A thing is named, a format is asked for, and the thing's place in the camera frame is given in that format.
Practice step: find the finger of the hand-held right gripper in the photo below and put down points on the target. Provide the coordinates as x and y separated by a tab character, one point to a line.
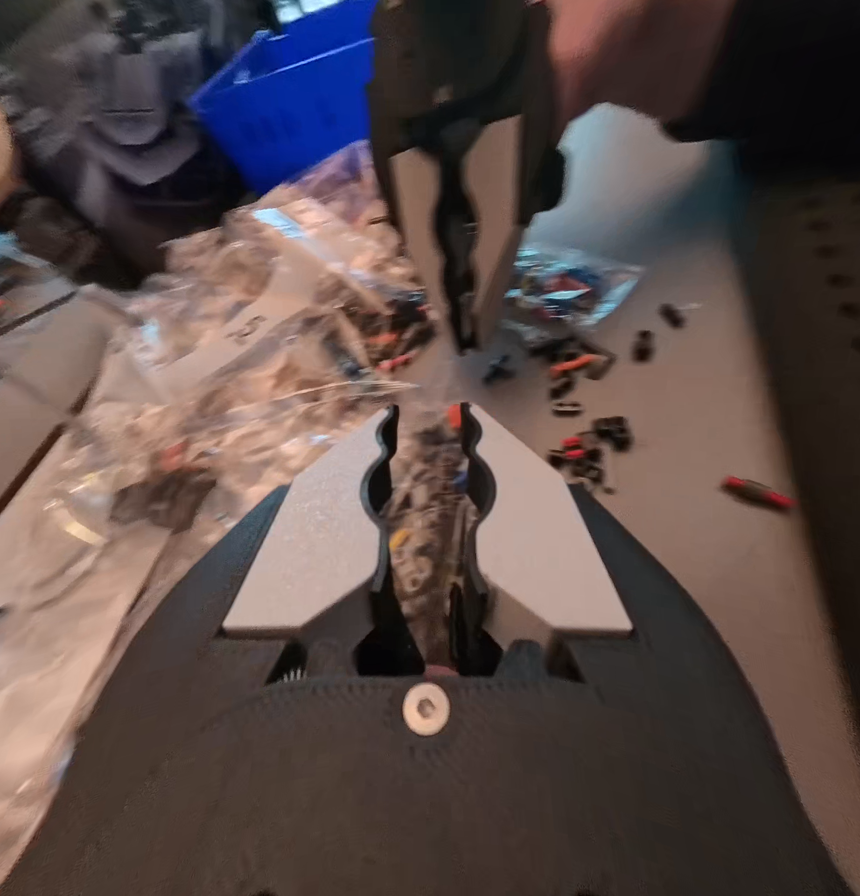
416	203
496	196

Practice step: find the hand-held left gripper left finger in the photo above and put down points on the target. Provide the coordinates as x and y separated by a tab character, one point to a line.
304	560

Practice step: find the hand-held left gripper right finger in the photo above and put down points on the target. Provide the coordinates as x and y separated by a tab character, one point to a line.
549	560

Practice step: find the numbered clear plastic bag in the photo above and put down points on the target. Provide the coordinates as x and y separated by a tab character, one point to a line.
262	329

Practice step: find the scattered loose lego pieces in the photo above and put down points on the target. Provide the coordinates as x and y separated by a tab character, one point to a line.
598	448

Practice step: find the red grey lego pin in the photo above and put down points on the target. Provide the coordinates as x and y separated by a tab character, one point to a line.
759	492

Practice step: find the black lego set box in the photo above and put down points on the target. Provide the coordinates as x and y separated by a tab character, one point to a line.
122	119

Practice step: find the person's right hand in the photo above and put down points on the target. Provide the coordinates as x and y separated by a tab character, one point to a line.
633	49

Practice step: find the bluish clear plastic bag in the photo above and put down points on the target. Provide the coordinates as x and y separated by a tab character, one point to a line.
339	175

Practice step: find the small zip bag colourful parts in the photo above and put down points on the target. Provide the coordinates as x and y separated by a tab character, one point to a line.
577	287

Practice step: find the clear bag red black parts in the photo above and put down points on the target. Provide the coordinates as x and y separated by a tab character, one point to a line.
164	490

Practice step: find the blue plastic bin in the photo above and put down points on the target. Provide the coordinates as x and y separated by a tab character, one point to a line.
290	105

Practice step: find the empty clear plastic bag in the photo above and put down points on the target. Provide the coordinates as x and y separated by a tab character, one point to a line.
52	665

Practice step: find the black perforated board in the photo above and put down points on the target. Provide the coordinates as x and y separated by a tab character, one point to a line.
836	350

